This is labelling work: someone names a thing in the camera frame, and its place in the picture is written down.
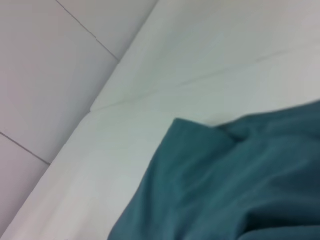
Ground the teal t-shirt with FREE print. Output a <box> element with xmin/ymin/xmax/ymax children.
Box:
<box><xmin>107</xmin><ymin>99</ymin><xmax>320</xmax><ymax>240</ymax></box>

